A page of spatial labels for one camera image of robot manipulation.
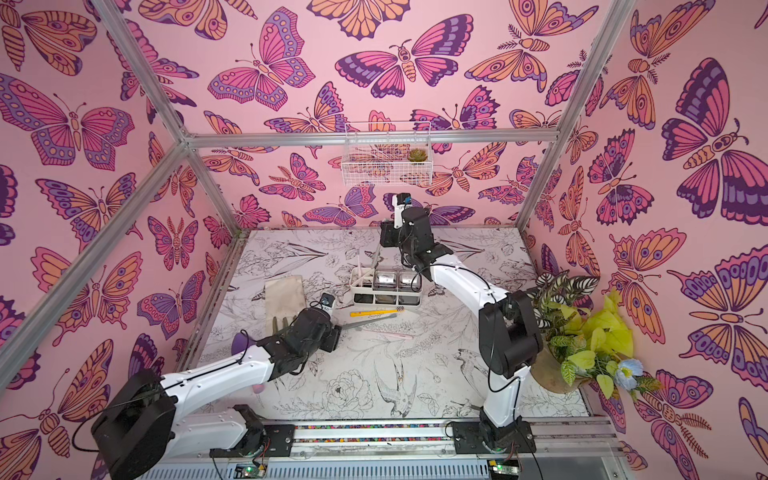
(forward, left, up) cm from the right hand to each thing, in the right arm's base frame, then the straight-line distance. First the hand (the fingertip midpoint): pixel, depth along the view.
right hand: (385, 220), depth 87 cm
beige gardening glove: (-12, +34, -26) cm, 45 cm away
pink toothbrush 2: (+4, +11, -26) cm, 29 cm away
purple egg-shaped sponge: (-28, +43, -24) cm, 57 cm away
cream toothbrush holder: (-13, +4, -17) cm, 21 cm away
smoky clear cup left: (-5, +1, -24) cm, 25 cm away
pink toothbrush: (-24, -3, -26) cm, 36 cm away
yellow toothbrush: (-16, +7, -26) cm, 32 cm away
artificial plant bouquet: (-36, -44, -3) cm, 57 cm away
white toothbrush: (+8, +4, -27) cm, 28 cm away
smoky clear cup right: (-7, -8, -21) cm, 24 cm away
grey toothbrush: (-22, +8, -26) cm, 35 cm away
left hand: (-23, +14, -19) cm, 33 cm away
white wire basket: (+26, +4, +5) cm, 27 cm away
